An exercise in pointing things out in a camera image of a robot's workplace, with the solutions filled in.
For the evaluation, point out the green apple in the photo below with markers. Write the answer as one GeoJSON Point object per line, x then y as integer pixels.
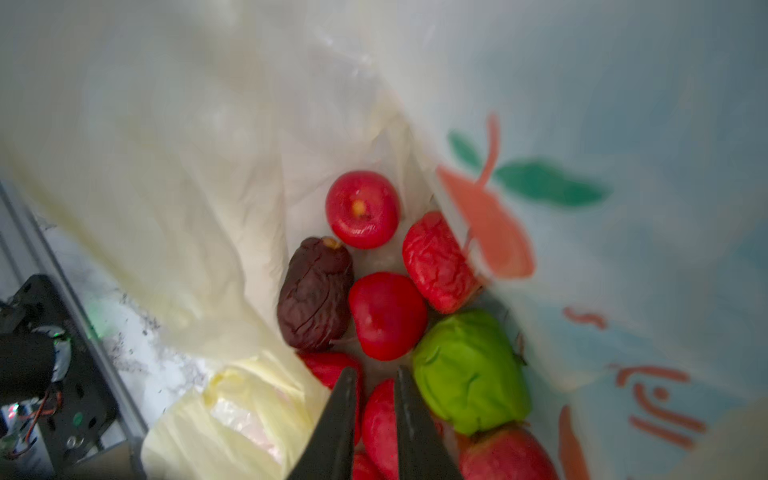
{"type": "Point", "coordinates": [469, 375]}

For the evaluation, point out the wrinkled red fruit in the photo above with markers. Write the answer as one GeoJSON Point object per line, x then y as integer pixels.
{"type": "Point", "coordinates": [436, 265]}

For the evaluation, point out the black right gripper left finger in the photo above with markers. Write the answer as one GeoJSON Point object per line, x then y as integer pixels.
{"type": "Point", "coordinates": [330, 450]}

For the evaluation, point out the red apple under fingers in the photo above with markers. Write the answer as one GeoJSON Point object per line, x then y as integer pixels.
{"type": "Point", "coordinates": [379, 429]}

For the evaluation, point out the right black knob on rail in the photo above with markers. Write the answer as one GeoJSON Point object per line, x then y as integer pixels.
{"type": "Point", "coordinates": [31, 362]}

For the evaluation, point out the red apple with stem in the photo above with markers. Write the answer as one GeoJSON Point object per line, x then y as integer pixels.
{"type": "Point", "coordinates": [363, 209]}

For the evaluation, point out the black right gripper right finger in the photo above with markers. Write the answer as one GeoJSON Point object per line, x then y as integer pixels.
{"type": "Point", "coordinates": [421, 452]}

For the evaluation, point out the translucent yellowish plastic bag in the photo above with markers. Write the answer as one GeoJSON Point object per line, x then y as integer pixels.
{"type": "Point", "coordinates": [603, 162]}

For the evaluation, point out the red apple bottom right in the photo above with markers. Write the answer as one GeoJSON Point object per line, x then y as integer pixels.
{"type": "Point", "coordinates": [509, 452]}

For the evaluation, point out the aluminium front rail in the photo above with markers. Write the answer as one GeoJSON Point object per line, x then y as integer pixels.
{"type": "Point", "coordinates": [86, 426]}

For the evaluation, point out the dark purple wrinkled fruit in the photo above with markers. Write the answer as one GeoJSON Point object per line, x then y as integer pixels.
{"type": "Point", "coordinates": [313, 310]}

